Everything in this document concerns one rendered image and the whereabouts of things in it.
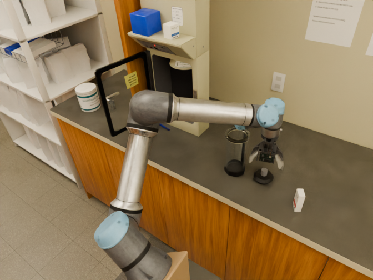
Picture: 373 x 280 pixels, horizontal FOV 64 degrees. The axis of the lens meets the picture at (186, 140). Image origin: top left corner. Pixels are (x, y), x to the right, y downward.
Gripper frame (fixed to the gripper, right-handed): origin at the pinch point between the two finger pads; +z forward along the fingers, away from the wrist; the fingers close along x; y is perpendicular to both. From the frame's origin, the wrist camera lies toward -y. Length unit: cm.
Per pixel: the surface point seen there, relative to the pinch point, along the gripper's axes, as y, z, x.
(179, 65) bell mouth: -27, -31, -51
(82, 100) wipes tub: -24, -1, -117
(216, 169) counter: 0.2, 9.0, -23.0
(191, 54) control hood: -17, -42, -41
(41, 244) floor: 27, 103, -152
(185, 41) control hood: -15, -48, -42
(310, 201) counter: 6.9, 9.1, 21.7
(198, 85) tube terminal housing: -23, -23, -39
